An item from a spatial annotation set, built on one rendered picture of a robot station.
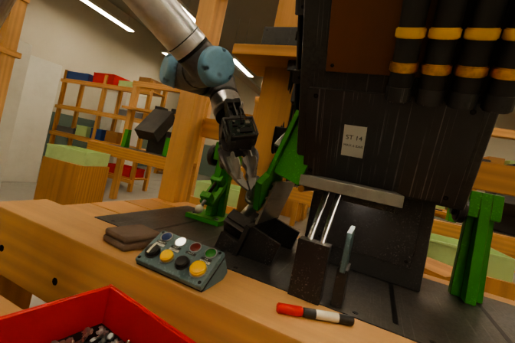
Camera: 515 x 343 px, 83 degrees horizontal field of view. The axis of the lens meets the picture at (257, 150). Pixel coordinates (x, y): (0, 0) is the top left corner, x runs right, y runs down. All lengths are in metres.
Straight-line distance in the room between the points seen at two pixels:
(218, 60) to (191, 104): 0.74
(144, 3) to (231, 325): 0.55
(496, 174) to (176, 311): 0.99
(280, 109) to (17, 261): 0.88
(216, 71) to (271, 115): 0.57
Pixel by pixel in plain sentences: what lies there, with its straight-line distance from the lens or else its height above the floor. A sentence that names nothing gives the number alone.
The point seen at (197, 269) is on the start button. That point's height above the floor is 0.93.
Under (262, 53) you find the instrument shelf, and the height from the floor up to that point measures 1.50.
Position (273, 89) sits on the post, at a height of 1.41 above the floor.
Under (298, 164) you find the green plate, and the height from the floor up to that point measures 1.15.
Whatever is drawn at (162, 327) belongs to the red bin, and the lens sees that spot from 0.43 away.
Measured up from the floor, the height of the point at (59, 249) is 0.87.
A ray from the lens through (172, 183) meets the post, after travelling 1.32.
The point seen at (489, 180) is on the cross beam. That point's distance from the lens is 1.17.
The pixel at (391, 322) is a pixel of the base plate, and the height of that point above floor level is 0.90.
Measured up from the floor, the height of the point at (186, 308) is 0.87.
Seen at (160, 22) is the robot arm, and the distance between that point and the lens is 0.59.
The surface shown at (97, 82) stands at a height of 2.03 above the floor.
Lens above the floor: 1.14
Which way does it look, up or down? 2 degrees up
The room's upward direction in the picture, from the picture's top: 12 degrees clockwise
